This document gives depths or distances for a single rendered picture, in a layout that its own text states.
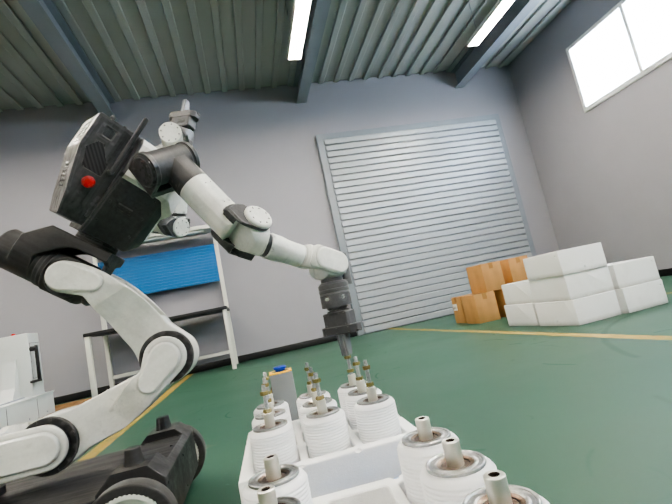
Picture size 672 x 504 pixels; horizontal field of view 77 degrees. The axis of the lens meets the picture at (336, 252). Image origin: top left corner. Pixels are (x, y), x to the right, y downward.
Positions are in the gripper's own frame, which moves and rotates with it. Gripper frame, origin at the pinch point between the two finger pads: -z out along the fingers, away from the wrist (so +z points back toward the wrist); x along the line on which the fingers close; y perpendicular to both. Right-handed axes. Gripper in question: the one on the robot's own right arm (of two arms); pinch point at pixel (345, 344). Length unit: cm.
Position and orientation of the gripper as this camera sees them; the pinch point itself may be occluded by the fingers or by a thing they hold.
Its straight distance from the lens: 123.7
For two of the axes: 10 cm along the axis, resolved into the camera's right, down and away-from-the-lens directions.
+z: -2.0, -9.7, 1.3
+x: -8.2, 2.4, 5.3
